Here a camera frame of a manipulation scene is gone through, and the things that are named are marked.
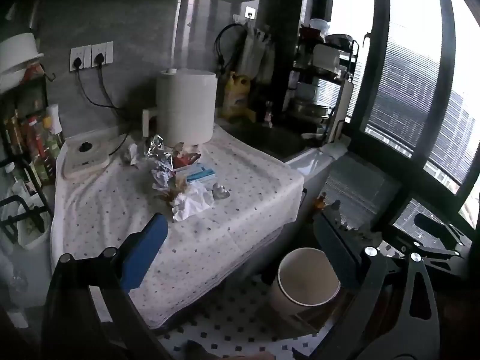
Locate white plastic container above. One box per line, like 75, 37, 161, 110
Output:
14, 194, 52, 251

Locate dotted white tablecloth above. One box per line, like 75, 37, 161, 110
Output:
50, 129, 305, 331

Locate white wall socket panel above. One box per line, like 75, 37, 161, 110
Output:
69, 41, 114, 72

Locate black looped cable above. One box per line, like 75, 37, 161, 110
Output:
214, 22, 246, 77

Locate white bowl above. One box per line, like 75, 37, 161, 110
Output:
0, 32, 44, 84

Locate white tissue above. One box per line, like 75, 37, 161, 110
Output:
170, 185, 217, 223

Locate crumpled silver foil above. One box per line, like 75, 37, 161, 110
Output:
143, 134, 174, 163

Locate red and white wrapper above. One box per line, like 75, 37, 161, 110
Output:
172, 143, 202, 168

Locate black dish rack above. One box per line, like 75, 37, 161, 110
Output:
288, 18, 361, 148

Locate printed paper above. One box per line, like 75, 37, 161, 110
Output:
151, 168, 176, 191

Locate white cutting board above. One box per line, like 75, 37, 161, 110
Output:
328, 82, 354, 144

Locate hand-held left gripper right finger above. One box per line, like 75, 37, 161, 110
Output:
300, 212, 440, 360

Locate black power cable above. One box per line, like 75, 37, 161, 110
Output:
75, 58, 130, 156

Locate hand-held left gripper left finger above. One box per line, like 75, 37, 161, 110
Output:
40, 213, 174, 360

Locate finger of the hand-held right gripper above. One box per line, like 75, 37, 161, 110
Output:
413, 213, 466, 247

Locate white cooker with black knob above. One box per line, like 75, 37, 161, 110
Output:
61, 138, 111, 176

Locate black window frame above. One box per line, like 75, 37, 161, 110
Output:
347, 0, 480, 241

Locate white round trash bin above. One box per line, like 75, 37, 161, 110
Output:
269, 247, 343, 314

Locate rack of seasoning bottles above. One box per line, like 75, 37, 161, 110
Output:
0, 64, 62, 190

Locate hanging plastic bags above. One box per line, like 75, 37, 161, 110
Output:
239, 25, 275, 84

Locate blue and white box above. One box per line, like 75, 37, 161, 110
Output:
174, 163, 217, 185

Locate white cabinet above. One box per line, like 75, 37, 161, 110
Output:
284, 145, 347, 199

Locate steel sink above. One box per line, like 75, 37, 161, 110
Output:
224, 120, 314, 159

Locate white air fryer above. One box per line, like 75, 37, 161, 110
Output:
142, 68, 219, 148

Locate brown wrapper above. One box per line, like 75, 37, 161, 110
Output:
157, 179, 188, 201

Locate yellow detergent bottle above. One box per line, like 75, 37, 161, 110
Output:
220, 71, 253, 121

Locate small grey foil ball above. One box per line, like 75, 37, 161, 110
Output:
211, 182, 231, 201

